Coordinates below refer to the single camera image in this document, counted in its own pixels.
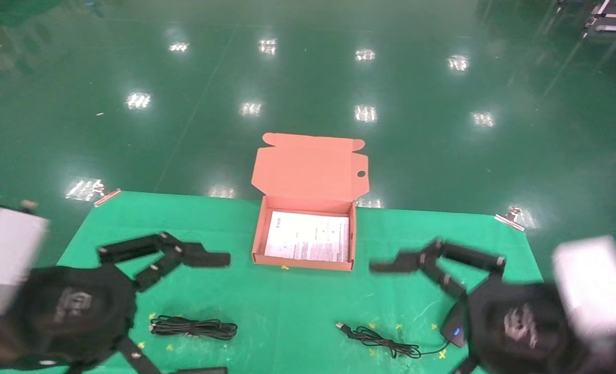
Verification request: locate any white printed instruction sheet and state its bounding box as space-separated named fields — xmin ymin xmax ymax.
xmin=265 ymin=210 xmax=350 ymax=262

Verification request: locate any metal cloth clip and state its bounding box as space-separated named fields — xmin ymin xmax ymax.
xmin=494 ymin=207 xmax=526 ymax=232
xmin=94 ymin=188 xmax=122 ymax=207

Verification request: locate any orange cardboard box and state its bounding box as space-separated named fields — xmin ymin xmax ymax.
xmin=251 ymin=132 xmax=370 ymax=272

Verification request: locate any black wired mouse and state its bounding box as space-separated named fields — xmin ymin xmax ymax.
xmin=336 ymin=301 xmax=469 ymax=360

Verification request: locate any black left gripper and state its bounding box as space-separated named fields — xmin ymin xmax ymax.
xmin=6 ymin=233 xmax=230 ymax=374

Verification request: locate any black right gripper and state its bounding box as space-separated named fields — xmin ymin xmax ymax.
xmin=369 ymin=238 xmax=589 ymax=374

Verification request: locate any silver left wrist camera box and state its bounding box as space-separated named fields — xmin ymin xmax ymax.
xmin=0 ymin=207 xmax=49 ymax=316

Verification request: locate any black data cable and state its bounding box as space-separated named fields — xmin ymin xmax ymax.
xmin=150 ymin=315 xmax=238 ymax=341

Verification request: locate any green table cloth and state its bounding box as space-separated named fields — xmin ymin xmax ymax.
xmin=0 ymin=191 xmax=545 ymax=374

